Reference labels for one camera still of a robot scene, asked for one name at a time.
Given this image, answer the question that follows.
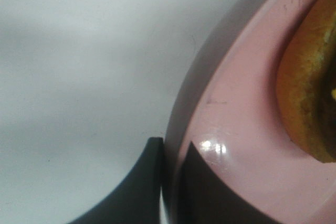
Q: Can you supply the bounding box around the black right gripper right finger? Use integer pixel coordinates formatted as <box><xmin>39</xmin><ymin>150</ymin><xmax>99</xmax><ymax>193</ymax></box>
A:
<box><xmin>180</xmin><ymin>141</ymin><xmax>323</xmax><ymax>224</ymax></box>

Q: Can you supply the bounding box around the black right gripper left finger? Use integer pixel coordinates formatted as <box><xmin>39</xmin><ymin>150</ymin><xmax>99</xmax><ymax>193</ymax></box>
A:
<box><xmin>72</xmin><ymin>137</ymin><xmax>163</xmax><ymax>223</ymax></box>

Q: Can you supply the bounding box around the pink round plate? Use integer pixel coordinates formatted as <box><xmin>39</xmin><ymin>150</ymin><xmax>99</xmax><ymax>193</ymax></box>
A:
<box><xmin>163</xmin><ymin>0</ymin><xmax>335</xmax><ymax>223</ymax></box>

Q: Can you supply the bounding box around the toy burger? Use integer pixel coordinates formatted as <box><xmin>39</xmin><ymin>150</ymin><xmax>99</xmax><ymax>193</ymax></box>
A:
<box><xmin>276</xmin><ymin>0</ymin><xmax>335</xmax><ymax>163</ymax></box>

